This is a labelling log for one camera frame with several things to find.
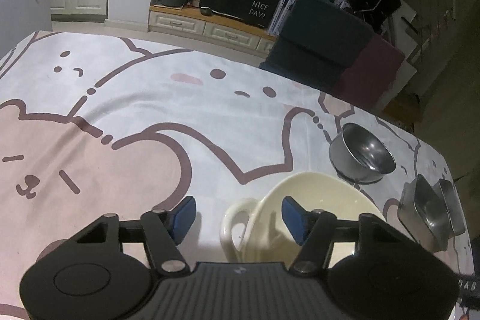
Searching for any cream two-handled ceramic bowl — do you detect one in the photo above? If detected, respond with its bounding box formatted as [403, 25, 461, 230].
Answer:
[220, 172, 382, 266]

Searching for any rectangular steel container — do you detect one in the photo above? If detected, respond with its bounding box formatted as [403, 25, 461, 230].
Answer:
[397, 174, 452, 253]
[433, 179, 466, 236]

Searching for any round stainless steel bowl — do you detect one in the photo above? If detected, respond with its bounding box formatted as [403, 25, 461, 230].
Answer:
[329, 123, 396, 184]

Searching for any person right hand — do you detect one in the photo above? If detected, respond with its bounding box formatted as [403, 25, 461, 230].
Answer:
[460, 310, 480, 320]

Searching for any cartoon bear tablecloth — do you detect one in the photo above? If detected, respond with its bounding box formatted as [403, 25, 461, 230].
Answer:
[1, 32, 452, 319]

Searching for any maroon chair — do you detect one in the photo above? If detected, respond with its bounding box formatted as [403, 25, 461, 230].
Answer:
[330, 34, 405, 111]

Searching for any dark blue chair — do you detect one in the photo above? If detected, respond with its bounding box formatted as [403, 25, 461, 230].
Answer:
[259, 0, 374, 93]

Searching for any wooden low drawer unit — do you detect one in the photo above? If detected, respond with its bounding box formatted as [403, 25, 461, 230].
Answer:
[148, 6, 276, 58]

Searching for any small black bowl on unit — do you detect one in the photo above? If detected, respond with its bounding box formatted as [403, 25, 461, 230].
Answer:
[200, 7, 212, 16]

